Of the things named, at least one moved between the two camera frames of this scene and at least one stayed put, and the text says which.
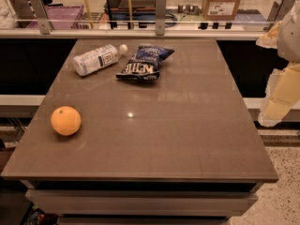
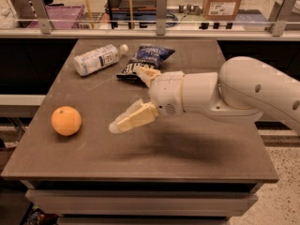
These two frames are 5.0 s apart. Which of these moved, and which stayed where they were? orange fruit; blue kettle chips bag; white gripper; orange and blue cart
Moved: white gripper
Stayed: blue kettle chips bag; orange fruit; orange and blue cart
